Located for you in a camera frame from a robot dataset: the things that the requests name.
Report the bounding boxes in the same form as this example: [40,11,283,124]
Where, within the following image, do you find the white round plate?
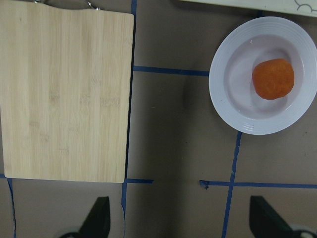
[209,16,317,135]

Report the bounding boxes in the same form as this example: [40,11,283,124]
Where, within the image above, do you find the wooden cutting board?
[0,0,134,183]

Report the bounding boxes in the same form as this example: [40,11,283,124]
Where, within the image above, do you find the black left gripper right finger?
[249,196,293,238]

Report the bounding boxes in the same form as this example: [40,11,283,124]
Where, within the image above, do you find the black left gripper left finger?
[79,196,110,238]

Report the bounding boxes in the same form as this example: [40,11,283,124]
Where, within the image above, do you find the cream bear tray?
[189,0,317,17]

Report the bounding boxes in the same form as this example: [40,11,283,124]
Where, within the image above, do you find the orange fruit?
[252,59,295,100]

